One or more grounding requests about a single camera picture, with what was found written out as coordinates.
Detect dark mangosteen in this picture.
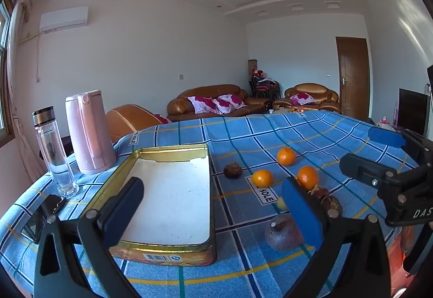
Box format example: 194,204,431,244
223,162,243,179
308,184,343,215

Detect large orange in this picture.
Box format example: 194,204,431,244
297,165,319,191

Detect small mandarin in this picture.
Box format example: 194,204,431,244
277,147,297,167
251,170,274,188

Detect purple red radish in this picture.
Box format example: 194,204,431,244
264,214,304,252

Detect small yellow longan fruit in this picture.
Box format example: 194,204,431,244
277,197,288,211

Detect black television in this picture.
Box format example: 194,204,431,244
396,88,430,137

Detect black smartphone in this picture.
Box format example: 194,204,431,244
21,195,67,244

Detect brown leather armchair right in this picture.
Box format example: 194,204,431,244
272,83,341,113

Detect brown leather armchair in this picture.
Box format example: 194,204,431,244
106,104,171,143
272,83,341,113

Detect pink floral armchair pillow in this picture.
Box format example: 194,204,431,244
290,92,316,106

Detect brown wooden door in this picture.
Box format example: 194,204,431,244
335,37,370,121

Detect blue plaid tablecloth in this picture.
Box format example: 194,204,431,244
0,110,421,298

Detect clear glass water bottle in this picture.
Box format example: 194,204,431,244
32,106,79,198

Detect stacked dark chairs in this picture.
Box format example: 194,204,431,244
249,77,281,101

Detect gold metal tin tray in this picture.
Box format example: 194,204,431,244
85,144,217,267

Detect pink electric kettle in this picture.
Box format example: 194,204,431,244
65,90,117,174

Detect pink floral pillow right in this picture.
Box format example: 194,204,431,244
212,94,246,115

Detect tall decorated vase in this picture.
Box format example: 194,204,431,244
248,60,258,78

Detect pink floral pillow left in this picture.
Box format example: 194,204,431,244
188,96,220,115

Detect brown leather armchair near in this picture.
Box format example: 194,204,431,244
106,104,171,143

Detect brown leather long sofa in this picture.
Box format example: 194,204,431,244
167,85,271,122

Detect window with frame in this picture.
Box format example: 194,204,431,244
0,0,14,147

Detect white wall air conditioner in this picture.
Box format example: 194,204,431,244
40,6,89,33

